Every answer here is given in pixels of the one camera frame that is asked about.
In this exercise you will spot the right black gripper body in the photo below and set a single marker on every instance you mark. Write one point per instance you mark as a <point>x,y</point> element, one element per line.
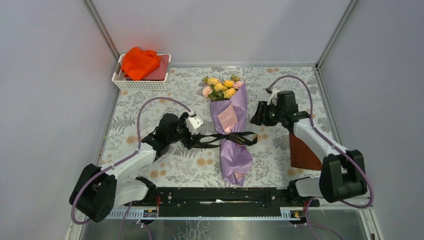
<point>273,114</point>

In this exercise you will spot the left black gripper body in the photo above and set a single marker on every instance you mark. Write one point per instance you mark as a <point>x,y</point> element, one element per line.
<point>183,134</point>

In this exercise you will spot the yellow fake flower bunch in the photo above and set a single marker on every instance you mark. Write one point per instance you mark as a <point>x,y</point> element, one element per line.
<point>220,87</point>

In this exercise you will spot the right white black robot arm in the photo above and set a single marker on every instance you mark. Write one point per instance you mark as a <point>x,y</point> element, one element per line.
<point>342,174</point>

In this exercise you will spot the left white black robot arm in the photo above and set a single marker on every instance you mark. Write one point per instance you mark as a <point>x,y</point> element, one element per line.
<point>99,189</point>

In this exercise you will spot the floral patterned table mat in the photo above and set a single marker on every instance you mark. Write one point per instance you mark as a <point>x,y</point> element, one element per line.
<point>138,113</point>

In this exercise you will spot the brown leather pad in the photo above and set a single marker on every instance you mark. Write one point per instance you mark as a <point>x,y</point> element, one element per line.
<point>301,156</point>

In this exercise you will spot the dark red folded paper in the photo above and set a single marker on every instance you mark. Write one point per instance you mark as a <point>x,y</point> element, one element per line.
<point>159,73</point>

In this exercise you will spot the white plastic basket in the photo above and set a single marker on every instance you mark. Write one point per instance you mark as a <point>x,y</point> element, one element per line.
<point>119,79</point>

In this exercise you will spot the orange cloth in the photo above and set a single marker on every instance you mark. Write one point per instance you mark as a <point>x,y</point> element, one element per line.
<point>137,63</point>

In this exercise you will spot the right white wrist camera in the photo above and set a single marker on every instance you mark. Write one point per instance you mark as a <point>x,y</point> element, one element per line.
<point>273,96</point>

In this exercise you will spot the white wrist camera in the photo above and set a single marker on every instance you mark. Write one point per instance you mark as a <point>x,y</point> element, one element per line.
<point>193,122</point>
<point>273,96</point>

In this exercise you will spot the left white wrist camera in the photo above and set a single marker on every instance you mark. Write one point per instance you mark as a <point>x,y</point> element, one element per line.
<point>193,122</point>

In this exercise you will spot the black mounting base rail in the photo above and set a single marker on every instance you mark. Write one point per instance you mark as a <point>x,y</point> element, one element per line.
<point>227,202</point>

